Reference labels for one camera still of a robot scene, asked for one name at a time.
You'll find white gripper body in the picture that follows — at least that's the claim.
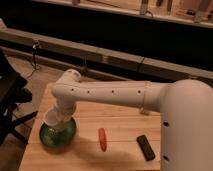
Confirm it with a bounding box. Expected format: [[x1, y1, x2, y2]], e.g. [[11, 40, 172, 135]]
[[52, 99, 76, 123]]

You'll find white ceramic cup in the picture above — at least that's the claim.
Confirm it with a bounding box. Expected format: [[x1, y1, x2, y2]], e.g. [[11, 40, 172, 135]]
[[43, 109, 66, 132]]

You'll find white box under arm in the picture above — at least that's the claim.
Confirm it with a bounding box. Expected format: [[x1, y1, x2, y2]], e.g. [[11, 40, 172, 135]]
[[140, 108, 150, 116]]

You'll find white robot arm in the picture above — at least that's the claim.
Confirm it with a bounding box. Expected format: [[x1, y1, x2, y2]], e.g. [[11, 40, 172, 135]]
[[52, 69, 213, 171]]

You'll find green ceramic bowl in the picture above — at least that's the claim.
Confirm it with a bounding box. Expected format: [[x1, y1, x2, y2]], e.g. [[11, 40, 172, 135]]
[[39, 119, 77, 148]]

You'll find red chili pepper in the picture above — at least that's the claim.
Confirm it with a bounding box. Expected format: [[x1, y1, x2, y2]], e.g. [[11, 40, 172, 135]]
[[98, 128, 107, 152]]

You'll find wooden cutting board table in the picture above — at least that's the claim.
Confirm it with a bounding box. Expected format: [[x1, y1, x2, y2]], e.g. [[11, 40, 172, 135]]
[[19, 85, 160, 171]]

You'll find black office chair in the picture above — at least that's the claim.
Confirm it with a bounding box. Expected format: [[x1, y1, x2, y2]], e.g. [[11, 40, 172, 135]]
[[0, 48, 37, 146]]

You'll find black rectangular block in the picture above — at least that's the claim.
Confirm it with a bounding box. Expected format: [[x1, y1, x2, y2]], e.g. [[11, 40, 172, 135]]
[[136, 135, 155, 161]]

